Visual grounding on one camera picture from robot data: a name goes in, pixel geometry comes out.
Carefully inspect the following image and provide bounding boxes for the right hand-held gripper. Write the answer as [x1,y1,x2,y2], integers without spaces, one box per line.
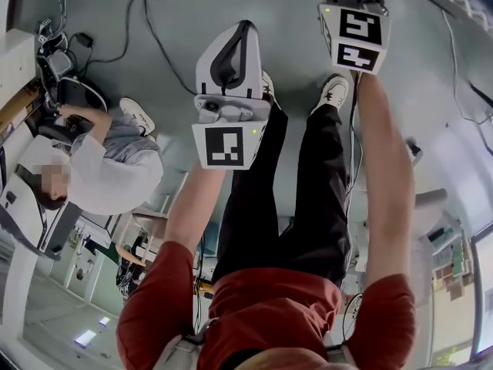
[317,0,393,76]

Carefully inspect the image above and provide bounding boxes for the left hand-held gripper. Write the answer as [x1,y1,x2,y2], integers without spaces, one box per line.
[191,19,271,171]

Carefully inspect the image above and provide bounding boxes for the person's right forearm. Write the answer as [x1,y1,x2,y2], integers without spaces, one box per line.
[356,71,418,284]

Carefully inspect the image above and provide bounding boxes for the person's left forearm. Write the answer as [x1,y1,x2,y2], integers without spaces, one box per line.
[163,163,234,261]

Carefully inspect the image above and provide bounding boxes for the white plastic chair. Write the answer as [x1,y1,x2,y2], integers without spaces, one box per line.
[356,189,463,311]

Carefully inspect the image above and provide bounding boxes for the person's white left shoe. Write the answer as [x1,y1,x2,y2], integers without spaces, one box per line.
[261,70,277,107]

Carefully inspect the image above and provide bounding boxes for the person's white shoe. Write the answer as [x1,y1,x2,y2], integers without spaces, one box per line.
[310,73,350,116]
[261,70,277,107]

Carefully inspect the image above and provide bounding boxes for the person's white right shoe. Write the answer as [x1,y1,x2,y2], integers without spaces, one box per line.
[310,73,350,116]

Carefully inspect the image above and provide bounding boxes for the black power adapter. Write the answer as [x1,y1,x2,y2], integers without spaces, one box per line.
[72,32,94,49]

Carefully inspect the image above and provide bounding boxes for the person's black trousers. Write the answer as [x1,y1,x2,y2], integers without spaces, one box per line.
[211,102,352,289]

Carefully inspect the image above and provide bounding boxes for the black open equipment case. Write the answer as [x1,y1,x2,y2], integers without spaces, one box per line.
[36,48,109,138]

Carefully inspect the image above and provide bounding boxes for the cardboard box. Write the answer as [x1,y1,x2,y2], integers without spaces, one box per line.
[0,77,43,130]

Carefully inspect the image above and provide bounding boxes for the person's red shirt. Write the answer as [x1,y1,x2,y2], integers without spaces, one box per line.
[115,240,420,370]

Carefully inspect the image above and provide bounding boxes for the black cable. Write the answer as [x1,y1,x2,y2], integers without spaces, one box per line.
[143,0,200,95]
[82,0,146,65]

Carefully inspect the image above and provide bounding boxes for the white cable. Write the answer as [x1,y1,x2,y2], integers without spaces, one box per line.
[441,8,493,126]

